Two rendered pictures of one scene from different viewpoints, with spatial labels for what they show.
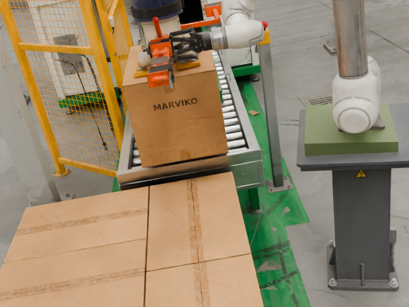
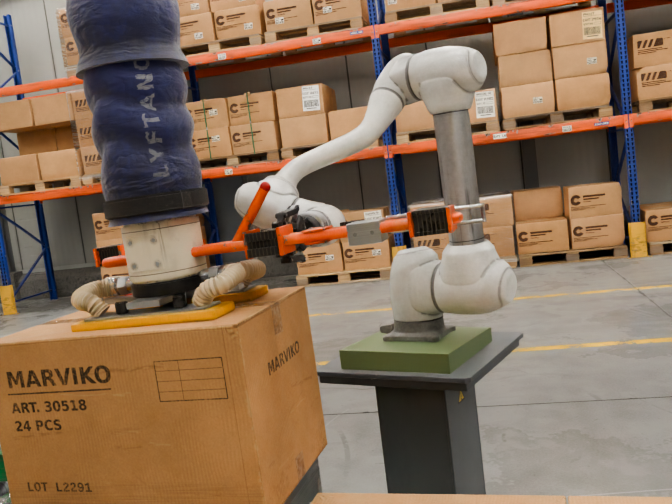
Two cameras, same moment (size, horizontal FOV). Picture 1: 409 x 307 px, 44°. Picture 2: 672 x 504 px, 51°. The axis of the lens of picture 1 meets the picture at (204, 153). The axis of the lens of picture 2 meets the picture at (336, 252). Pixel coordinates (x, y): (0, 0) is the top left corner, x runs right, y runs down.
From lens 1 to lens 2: 2.15 m
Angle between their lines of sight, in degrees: 73
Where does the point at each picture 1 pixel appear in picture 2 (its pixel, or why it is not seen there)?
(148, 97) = (262, 345)
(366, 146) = (478, 341)
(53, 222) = not seen: outside the picture
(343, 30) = (471, 181)
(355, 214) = (464, 463)
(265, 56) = not seen: hidden behind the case
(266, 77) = not seen: hidden behind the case
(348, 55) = (477, 211)
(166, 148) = (285, 461)
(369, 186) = (466, 411)
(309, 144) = (451, 354)
